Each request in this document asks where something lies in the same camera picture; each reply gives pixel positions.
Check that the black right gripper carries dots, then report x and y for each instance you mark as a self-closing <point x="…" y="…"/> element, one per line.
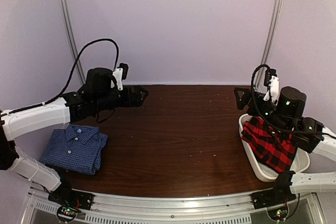
<point x="241" y="104"/>

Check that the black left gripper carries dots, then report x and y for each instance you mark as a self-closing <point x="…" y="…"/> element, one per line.
<point x="137" y="102"/>

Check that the blue plaid long sleeve shirt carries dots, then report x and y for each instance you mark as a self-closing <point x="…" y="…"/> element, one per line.
<point x="76" y="148"/>

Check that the dark shirt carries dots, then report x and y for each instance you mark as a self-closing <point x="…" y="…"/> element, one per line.
<point x="57" y="169"/>

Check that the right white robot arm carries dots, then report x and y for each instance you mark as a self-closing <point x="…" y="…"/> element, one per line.
<point x="317" y="140"/>

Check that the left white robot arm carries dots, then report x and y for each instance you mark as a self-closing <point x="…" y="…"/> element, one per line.
<point x="62" y="109"/>

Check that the red black plaid shirt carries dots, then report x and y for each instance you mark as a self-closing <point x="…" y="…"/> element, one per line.
<point x="267" y="147"/>

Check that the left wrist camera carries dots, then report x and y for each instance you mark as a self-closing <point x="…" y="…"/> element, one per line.
<point x="120" y="74"/>

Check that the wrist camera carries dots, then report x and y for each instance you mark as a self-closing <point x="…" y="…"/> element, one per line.
<point x="271" y="82"/>
<point x="120" y="74"/>

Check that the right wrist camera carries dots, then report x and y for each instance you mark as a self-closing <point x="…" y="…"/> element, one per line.
<point x="271" y="82"/>

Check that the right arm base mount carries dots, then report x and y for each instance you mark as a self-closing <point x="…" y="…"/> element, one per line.
<point x="275" y="201"/>

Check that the front aluminium rail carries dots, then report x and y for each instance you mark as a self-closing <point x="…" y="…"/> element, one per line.
<point x="234" y="208"/>

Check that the right aluminium frame post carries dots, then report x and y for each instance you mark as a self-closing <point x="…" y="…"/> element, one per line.
<point x="276" y="10"/>

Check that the aluminium frame post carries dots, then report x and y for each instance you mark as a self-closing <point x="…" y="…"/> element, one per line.
<point x="68" y="28"/>
<point x="276" y="10"/>

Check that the left aluminium frame post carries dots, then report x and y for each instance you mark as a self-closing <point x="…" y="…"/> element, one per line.
<point x="68" y="28"/>

